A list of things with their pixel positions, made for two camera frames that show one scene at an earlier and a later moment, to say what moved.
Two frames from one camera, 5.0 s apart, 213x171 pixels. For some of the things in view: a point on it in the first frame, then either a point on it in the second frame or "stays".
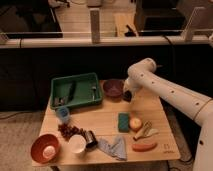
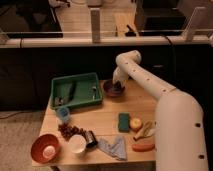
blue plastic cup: x=63 y=114 stays
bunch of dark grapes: x=68 y=131 stays
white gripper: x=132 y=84 to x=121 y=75
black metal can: x=90 y=139 stays
